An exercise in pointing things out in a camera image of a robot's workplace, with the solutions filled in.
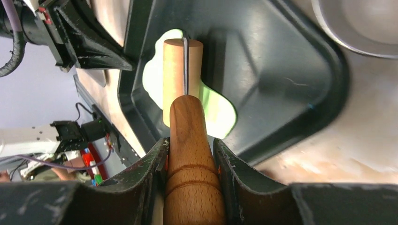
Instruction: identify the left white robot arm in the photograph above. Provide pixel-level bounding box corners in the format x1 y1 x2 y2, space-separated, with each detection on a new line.
0 0 136 77

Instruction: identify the round metal cookie cutter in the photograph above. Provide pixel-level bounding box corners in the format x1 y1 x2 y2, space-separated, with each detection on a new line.
311 0 398 59

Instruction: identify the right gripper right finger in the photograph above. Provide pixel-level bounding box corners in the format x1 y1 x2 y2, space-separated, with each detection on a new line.
213 139 398 225

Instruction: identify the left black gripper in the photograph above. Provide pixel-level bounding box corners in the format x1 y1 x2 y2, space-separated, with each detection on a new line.
18 0 134 72

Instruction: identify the wooden dough roller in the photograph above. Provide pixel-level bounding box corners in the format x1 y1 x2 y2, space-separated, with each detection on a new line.
163 32 227 225

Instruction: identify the black baking tray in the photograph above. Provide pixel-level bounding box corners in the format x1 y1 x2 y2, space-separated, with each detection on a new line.
118 0 350 165

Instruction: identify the green dough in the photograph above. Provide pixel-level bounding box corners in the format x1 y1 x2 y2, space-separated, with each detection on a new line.
142 29 237 139

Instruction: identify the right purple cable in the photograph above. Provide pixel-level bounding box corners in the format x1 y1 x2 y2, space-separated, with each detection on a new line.
0 150 113 172

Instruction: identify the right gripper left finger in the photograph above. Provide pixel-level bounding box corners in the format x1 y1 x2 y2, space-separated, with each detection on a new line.
0 138 169 225

